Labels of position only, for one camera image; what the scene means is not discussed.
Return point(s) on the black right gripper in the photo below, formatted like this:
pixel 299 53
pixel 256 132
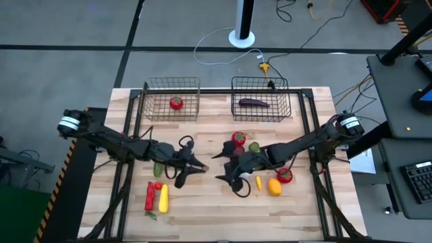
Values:
pixel 248 163

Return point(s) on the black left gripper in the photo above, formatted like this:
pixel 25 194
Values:
pixel 172 155

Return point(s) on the dark red round fruit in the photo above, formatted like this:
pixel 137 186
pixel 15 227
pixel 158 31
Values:
pixel 239 150

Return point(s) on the red tomato green calyx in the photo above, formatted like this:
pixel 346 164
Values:
pixel 176 103
pixel 238 138
pixel 285 176

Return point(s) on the green round fruit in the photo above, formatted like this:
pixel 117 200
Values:
pixel 254 147

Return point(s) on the green cucumber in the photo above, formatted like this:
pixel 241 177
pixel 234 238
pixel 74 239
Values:
pixel 157 169

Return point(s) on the small red cherry tomato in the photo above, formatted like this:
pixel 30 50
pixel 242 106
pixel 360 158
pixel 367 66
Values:
pixel 158 186

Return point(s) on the small yellow corn cob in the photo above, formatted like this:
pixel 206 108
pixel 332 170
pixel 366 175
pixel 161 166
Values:
pixel 258 183

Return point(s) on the orange yellow fruit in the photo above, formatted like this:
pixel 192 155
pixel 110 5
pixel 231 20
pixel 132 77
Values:
pixel 274 187

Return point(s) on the purple eggplant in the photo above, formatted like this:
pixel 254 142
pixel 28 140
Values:
pixel 253 103

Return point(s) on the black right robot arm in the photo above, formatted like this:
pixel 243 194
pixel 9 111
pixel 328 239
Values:
pixel 303 141

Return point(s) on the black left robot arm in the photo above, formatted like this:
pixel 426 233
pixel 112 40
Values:
pixel 111 140

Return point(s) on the long red chili pepper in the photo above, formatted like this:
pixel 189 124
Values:
pixel 149 197

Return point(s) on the small green pepper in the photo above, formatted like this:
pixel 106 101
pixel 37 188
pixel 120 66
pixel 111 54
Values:
pixel 150 216

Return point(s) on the yellow power plug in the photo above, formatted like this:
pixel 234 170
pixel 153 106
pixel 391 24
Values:
pixel 265 67

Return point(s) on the black hazard striped platform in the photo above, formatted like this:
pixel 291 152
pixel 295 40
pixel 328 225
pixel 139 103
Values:
pixel 67 189

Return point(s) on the white black pole stand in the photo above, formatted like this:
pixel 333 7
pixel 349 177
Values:
pixel 241 40

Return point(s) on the white paper sheet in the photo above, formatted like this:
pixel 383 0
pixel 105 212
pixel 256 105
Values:
pixel 362 163

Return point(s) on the black desk leg beam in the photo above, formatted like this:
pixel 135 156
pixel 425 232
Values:
pixel 368 140

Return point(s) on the grey metal stand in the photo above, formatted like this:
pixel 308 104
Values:
pixel 23 162

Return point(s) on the small white floor object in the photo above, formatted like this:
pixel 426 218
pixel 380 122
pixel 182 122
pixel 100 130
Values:
pixel 388 210

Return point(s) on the grey desk top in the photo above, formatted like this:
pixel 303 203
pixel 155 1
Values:
pixel 395 189
pixel 388 101

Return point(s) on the green floor mat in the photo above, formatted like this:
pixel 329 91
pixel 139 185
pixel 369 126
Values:
pixel 20 216

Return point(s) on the black keyboard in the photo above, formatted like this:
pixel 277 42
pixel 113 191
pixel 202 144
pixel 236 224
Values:
pixel 420 182

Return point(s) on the black device blue screen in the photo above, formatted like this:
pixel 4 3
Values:
pixel 420 103

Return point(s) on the red framed black cart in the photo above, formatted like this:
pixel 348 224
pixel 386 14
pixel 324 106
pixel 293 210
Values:
pixel 381 8

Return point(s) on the black slanted stand beam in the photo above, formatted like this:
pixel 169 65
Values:
pixel 408 38

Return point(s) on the orange black striped post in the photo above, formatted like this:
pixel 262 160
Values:
pixel 401 26

